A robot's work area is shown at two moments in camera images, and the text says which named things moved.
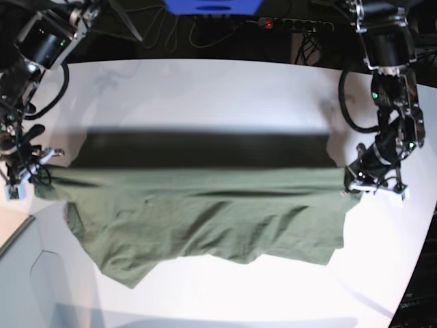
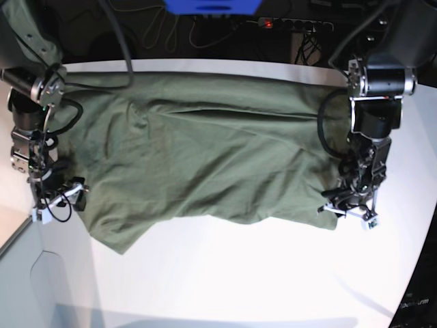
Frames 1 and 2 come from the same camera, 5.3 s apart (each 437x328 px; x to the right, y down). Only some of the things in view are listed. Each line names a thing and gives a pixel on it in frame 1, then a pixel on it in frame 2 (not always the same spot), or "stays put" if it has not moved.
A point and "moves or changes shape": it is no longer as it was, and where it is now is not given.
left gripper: x=19 y=158 → x=46 y=190
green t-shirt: x=137 y=196 moves or changes shape
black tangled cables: x=311 y=43 stays put
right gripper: x=374 y=163 → x=358 y=196
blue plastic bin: x=212 y=7 stays put
